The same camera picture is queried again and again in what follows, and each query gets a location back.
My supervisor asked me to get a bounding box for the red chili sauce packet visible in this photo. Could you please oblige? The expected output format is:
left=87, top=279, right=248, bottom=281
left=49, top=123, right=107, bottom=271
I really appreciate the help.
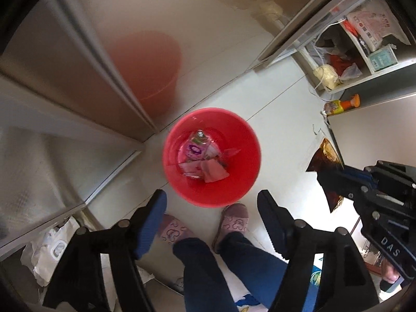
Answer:
left=306, top=138, right=343, bottom=213

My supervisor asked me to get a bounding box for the white pink sachet packet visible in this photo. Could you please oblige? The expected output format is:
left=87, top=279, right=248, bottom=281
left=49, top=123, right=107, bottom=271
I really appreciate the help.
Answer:
left=179, top=159, right=229, bottom=183

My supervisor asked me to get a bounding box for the red trash bucket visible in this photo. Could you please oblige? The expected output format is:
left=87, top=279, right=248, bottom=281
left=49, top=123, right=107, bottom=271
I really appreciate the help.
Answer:
left=162, top=108, right=261, bottom=208

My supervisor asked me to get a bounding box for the person's right hand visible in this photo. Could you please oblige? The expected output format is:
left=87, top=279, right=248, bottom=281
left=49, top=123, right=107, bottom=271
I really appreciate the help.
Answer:
left=381, top=258, right=400, bottom=284

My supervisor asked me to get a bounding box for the left pink slipper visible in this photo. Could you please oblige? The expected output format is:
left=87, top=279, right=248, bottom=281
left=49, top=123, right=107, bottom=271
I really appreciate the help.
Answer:
left=157, top=214, right=195, bottom=245

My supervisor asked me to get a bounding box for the pink slipper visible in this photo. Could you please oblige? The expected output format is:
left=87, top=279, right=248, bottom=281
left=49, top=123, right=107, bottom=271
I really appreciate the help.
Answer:
left=157, top=214, right=195, bottom=245
left=212, top=203, right=249, bottom=254

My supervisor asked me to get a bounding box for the right pink slipper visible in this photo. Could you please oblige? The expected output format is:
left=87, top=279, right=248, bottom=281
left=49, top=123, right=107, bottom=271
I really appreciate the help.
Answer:
left=212, top=203, right=249, bottom=254

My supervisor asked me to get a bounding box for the orange yellow spray bottle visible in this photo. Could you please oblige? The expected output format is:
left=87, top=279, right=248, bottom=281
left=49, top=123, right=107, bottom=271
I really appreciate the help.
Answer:
left=324, top=94, right=360, bottom=116

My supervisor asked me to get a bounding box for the white plastic bag floor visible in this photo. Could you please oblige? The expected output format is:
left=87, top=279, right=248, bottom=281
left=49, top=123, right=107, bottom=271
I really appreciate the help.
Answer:
left=21, top=216, right=80, bottom=287

